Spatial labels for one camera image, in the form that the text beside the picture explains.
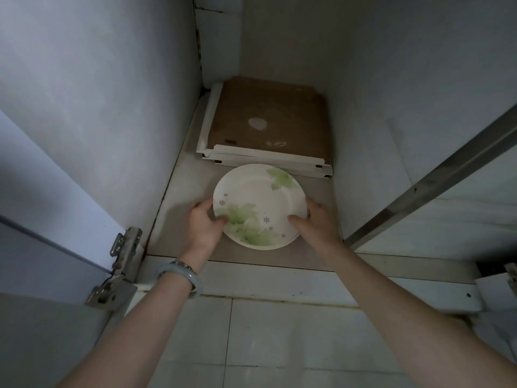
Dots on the person's left hand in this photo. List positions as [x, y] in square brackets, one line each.
[204, 234]

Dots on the person's right hand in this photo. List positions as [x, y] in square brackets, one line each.
[319, 230]

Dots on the white green leaf plate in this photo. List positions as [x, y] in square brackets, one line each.
[258, 197]

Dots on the person's left forearm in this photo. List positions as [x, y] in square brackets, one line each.
[133, 343]

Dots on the person's right forearm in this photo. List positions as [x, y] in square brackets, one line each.
[404, 315]

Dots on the pale green jade bangle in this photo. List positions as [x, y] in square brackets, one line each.
[196, 283]

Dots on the white plastic panel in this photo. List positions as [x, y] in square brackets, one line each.
[319, 170]

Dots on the metal door hinge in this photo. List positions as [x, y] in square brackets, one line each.
[512, 278]
[117, 278]

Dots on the brown cardboard box in tray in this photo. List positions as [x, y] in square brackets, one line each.
[258, 152]

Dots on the brown cardboard sheet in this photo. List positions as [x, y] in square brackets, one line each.
[274, 109]

